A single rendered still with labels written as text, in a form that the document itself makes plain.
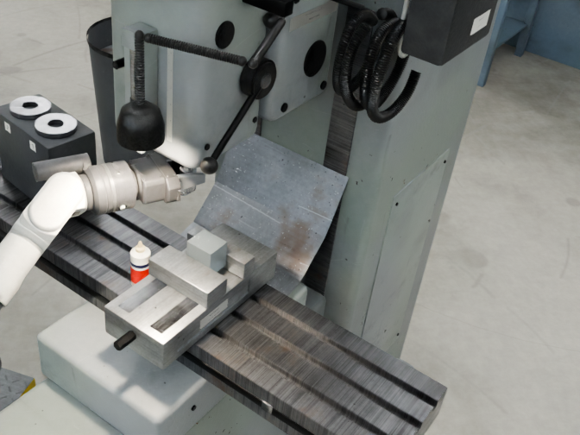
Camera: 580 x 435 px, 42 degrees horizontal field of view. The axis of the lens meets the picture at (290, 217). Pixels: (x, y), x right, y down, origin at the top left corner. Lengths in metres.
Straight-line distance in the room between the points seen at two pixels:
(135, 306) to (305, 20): 0.61
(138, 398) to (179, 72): 0.63
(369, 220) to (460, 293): 1.53
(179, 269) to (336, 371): 0.35
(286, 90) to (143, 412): 0.65
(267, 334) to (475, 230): 2.18
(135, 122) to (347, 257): 0.81
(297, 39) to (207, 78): 0.22
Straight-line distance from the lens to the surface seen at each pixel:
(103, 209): 1.35
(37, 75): 4.52
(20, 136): 1.76
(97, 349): 1.57
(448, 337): 2.99
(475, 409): 2.78
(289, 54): 1.33
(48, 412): 1.64
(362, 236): 1.73
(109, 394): 1.52
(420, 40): 1.27
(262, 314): 1.53
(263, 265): 1.54
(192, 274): 1.44
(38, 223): 1.29
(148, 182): 1.35
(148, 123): 1.13
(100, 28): 3.60
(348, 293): 1.85
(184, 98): 1.21
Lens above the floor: 2.02
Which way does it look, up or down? 37 degrees down
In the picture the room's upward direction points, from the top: 8 degrees clockwise
